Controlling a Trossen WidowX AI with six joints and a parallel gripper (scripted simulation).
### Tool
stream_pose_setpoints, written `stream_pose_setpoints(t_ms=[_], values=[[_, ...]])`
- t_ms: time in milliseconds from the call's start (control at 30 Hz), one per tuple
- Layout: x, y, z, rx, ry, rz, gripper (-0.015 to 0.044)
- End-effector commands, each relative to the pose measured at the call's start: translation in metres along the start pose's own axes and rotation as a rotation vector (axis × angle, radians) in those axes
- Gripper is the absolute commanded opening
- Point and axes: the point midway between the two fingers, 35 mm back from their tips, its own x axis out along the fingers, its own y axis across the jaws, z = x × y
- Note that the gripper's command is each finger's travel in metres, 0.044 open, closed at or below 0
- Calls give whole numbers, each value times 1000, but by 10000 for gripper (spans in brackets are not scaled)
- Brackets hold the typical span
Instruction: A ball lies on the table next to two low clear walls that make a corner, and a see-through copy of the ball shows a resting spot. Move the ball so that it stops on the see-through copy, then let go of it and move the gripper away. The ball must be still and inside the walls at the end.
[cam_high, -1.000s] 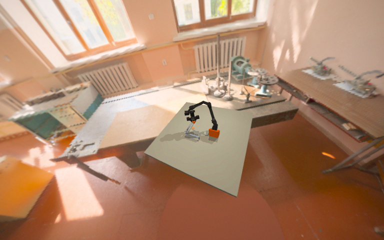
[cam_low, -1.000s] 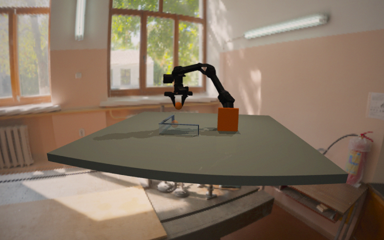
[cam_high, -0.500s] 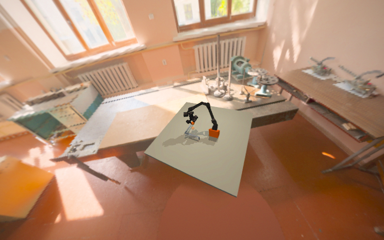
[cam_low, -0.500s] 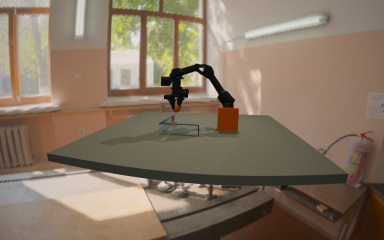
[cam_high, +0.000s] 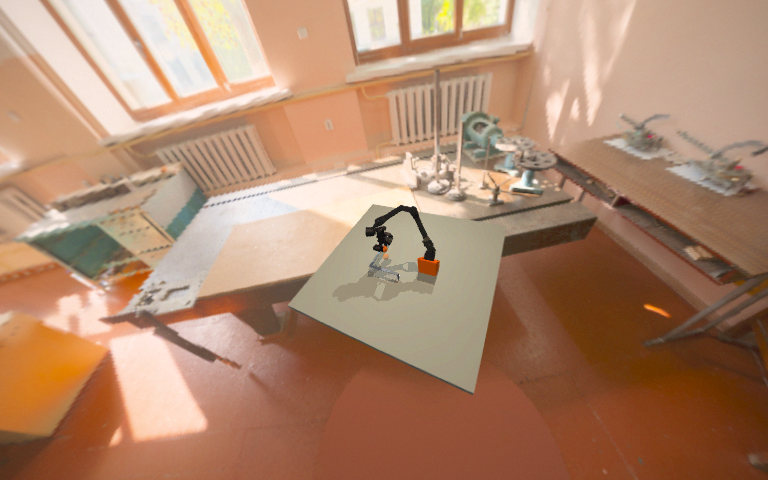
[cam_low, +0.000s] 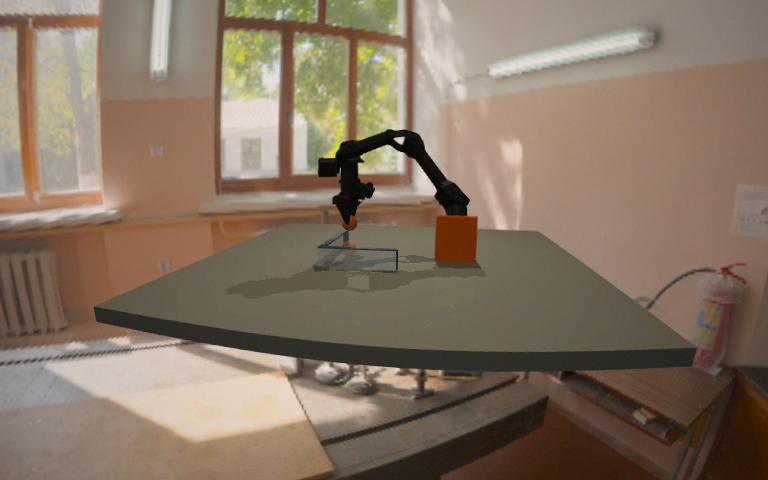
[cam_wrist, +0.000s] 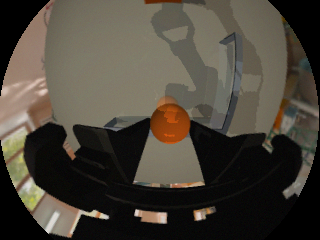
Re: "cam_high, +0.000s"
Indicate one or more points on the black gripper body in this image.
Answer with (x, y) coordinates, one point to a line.
(380, 245)

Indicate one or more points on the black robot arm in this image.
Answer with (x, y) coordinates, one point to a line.
(371, 231)

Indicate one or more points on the clear low corner wall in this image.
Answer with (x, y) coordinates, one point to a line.
(379, 271)

